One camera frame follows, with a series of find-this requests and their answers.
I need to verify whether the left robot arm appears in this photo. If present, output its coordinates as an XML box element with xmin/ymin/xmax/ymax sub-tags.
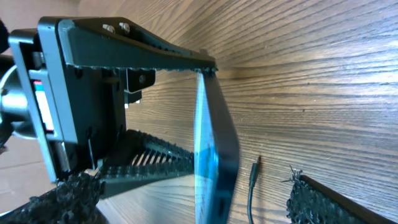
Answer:
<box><xmin>1</xmin><ymin>17</ymin><xmax>216</xmax><ymax>197</ymax></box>

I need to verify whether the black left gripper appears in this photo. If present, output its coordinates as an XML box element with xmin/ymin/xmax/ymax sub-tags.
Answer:
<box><xmin>7</xmin><ymin>17</ymin><xmax>216</xmax><ymax>182</ymax></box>

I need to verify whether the black USB charging cable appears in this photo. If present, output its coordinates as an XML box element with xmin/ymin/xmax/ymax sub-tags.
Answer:
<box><xmin>246</xmin><ymin>154</ymin><xmax>262</xmax><ymax>224</ymax></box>

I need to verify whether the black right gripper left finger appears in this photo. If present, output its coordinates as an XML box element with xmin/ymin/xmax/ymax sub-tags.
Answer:
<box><xmin>1</xmin><ymin>172</ymin><xmax>106</xmax><ymax>224</ymax></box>

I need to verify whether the blue Samsung Galaxy smartphone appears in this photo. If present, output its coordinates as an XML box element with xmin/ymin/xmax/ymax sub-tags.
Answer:
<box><xmin>193</xmin><ymin>71</ymin><xmax>239</xmax><ymax>224</ymax></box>

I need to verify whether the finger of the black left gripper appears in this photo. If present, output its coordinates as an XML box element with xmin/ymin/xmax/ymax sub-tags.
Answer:
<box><xmin>98</xmin><ymin>129</ymin><xmax>194</xmax><ymax>199</ymax></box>

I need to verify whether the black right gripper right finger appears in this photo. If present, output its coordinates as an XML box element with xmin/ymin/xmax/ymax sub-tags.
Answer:
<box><xmin>287</xmin><ymin>169</ymin><xmax>397</xmax><ymax>224</ymax></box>

